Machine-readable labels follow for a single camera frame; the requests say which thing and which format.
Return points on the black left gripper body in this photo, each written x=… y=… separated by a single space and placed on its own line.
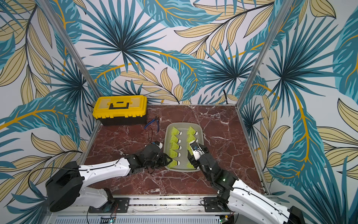
x=160 y=161

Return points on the yellow shuttlecock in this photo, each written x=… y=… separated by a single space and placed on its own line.
x=190 y=166
x=174 y=154
x=191 y=138
x=174 y=146
x=174 y=139
x=175 y=131
x=173 y=164
x=192 y=131

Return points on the grey-green plastic storage tray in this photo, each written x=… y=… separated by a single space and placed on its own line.
x=186 y=149

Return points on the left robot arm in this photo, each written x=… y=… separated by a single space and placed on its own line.
x=71 y=185

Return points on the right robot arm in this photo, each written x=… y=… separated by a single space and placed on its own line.
x=235 y=195

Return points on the yellow black toolbox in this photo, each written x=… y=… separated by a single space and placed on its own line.
x=121 y=110

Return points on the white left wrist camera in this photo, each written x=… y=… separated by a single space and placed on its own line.
x=159 y=144

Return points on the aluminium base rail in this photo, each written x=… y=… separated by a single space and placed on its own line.
x=149 y=209

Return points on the aluminium frame post left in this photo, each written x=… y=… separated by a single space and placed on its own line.
x=61 y=31

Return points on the aluminium frame post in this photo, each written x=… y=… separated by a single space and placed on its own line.
x=265 y=48
x=61 y=31

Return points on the aluminium frame post right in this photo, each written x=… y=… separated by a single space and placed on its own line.
x=265 y=48

